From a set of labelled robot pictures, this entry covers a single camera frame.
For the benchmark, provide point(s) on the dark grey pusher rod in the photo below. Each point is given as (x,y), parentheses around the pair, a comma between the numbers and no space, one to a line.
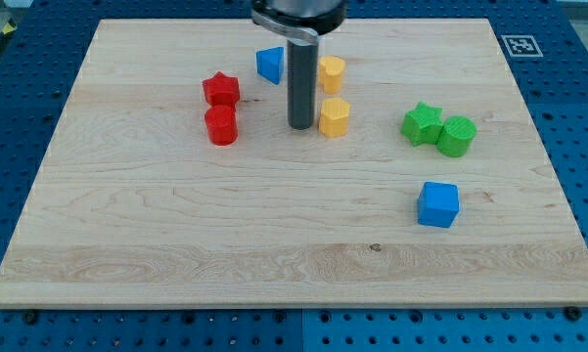
(302,77)

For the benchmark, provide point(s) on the white fiducial marker tag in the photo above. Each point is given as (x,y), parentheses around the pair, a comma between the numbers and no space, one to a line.
(522,46)

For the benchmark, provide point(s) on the green cylinder block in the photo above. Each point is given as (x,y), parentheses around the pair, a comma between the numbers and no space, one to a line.
(456,136)

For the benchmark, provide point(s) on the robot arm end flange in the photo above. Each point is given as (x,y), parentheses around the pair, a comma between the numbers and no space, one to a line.
(302,21)

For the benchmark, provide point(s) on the blue cube block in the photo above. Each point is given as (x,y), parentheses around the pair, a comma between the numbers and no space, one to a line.
(438,204)

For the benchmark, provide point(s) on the yellow heart block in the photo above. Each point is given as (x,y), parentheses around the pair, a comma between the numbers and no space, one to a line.
(331,72)

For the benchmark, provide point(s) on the blue triangle block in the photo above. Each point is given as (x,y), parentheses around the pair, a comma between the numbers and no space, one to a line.
(270,64)

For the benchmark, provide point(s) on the red cylinder block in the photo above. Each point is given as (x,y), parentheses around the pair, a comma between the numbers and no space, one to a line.
(221,125)

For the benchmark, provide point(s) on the wooden board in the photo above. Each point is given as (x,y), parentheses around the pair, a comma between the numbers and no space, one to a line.
(134,208)

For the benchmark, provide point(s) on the green star block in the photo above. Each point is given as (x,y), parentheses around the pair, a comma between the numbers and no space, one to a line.
(422,124)

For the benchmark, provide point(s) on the red star block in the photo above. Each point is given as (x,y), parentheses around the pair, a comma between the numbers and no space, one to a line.
(222,90)

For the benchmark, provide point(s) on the yellow hexagon block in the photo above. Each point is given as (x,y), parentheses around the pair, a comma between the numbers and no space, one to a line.
(334,115)

